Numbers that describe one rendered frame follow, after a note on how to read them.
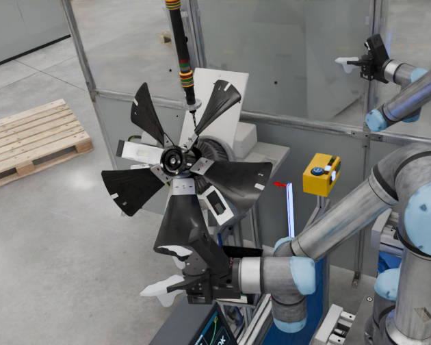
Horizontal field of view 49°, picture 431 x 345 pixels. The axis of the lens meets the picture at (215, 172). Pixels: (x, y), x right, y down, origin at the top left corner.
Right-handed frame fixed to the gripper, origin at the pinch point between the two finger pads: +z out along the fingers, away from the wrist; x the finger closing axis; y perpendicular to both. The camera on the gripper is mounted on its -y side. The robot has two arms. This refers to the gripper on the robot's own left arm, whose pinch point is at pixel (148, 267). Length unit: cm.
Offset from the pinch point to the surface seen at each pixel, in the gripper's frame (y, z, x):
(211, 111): -2, -1, 86
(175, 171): 17, 13, 75
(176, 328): 21.4, -2.2, 3.1
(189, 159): 13, 7, 77
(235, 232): 77, 1, 119
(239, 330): 125, 1, 100
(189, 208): 31, 9, 71
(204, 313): 19.7, -8.9, 6.2
